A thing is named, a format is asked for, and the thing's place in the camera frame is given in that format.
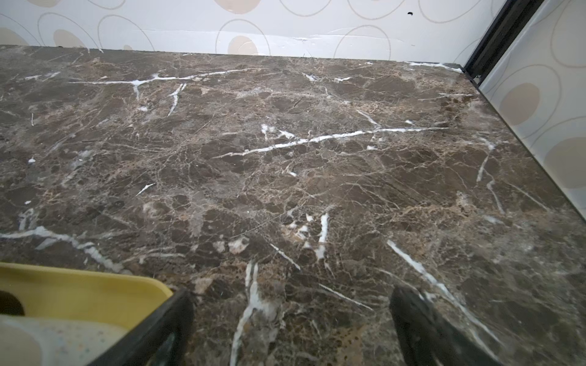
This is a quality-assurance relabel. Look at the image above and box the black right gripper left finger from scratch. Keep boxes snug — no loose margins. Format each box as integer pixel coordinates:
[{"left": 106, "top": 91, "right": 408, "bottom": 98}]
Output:
[{"left": 90, "top": 289, "right": 194, "bottom": 365}]

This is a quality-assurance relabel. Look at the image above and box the black corner frame post right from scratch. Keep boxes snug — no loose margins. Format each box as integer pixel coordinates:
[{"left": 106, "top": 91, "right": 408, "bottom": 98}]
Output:
[{"left": 462, "top": 0, "right": 544, "bottom": 85}]

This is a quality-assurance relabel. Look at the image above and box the speckled beige mug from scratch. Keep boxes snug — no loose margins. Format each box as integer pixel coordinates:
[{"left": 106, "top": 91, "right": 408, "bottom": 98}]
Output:
[{"left": 1, "top": 315, "right": 128, "bottom": 365}]

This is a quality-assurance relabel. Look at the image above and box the yellow plastic tray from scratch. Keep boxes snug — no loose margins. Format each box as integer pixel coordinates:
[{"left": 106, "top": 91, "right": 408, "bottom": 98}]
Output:
[{"left": 1, "top": 262, "right": 172, "bottom": 329}]

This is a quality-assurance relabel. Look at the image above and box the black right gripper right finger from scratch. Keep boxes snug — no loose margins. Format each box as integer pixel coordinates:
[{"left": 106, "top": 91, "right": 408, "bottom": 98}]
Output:
[{"left": 389, "top": 286, "right": 500, "bottom": 365}]

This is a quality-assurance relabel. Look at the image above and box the black-green mug white base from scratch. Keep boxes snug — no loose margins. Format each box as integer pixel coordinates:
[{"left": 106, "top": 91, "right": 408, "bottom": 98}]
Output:
[{"left": 0, "top": 291, "right": 25, "bottom": 316}]

